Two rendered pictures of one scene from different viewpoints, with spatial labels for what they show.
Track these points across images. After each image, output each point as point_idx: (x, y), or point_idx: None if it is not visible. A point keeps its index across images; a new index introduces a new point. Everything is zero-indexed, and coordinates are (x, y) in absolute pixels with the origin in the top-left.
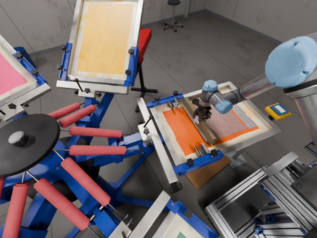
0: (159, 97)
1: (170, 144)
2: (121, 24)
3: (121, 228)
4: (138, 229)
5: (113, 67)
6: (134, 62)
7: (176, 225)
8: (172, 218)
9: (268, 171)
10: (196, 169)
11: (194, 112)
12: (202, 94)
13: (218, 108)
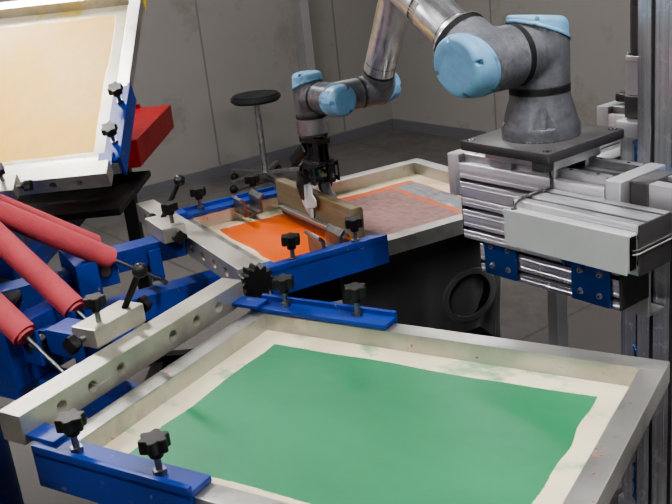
0: (204, 187)
1: (242, 251)
2: (83, 56)
3: (120, 304)
4: (162, 317)
5: (63, 142)
6: (126, 114)
7: (264, 340)
8: (250, 319)
9: (452, 180)
10: (319, 283)
11: (297, 176)
12: (294, 103)
13: (325, 101)
